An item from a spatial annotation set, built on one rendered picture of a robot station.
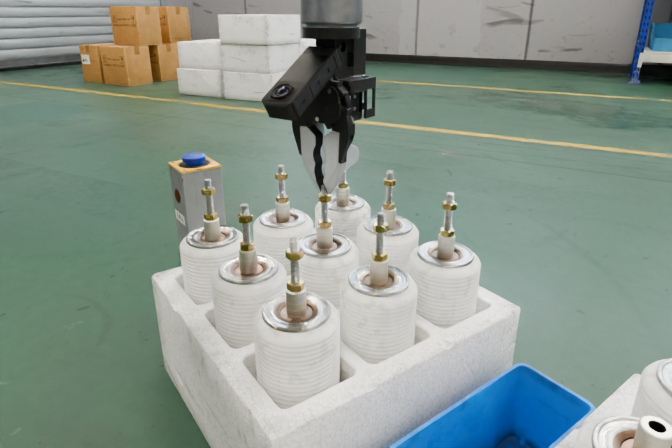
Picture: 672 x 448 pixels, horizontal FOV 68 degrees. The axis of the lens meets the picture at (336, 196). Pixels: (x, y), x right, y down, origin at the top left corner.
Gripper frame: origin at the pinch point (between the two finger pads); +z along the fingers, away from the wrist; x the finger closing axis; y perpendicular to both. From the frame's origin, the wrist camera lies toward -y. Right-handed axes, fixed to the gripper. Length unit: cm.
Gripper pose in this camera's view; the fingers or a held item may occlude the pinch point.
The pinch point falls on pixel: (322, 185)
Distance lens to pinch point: 66.3
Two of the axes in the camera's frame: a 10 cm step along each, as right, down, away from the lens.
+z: 0.0, 9.4, 3.5
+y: 6.1, -2.8, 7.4
